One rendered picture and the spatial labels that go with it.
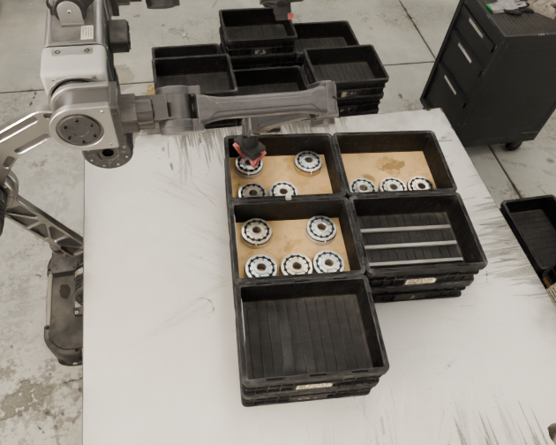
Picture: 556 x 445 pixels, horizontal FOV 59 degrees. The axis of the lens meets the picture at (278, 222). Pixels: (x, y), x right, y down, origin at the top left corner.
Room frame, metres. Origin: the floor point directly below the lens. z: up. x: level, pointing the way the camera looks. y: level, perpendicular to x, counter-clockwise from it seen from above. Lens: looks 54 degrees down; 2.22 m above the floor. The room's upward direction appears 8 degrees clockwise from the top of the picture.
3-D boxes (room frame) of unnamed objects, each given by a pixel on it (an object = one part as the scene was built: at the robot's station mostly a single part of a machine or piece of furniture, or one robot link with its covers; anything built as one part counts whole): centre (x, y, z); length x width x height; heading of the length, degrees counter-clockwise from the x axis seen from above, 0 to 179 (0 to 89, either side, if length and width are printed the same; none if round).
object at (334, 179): (1.17, 0.01, 0.87); 0.40 x 0.30 x 0.11; 103
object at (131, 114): (0.78, 0.35, 1.45); 0.09 x 0.08 x 0.12; 19
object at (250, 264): (0.79, 0.03, 0.86); 0.10 x 0.10 x 0.01
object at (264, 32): (2.50, 0.27, 0.37); 0.40 x 0.30 x 0.45; 109
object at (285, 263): (0.81, -0.08, 0.86); 0.10 x 0.10 x 0.01
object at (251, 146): (1.21, 0.14, 0.98); 0.10 x 0.07 x 0.07; 50
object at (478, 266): (0.97, -0.45, 0.92); 0.40 x 0.30 x 0.02; 103
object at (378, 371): (0.58, -0.13, 0.92); 0.40 x 0.30 x 0.02; 103
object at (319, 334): (0.58, -0.13, 0.87); 0.40 x 0.30 x 0.11; 103
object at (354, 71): (2.25, -0.24, 0.37); 0.40 x 0.30 x 0.45; 109
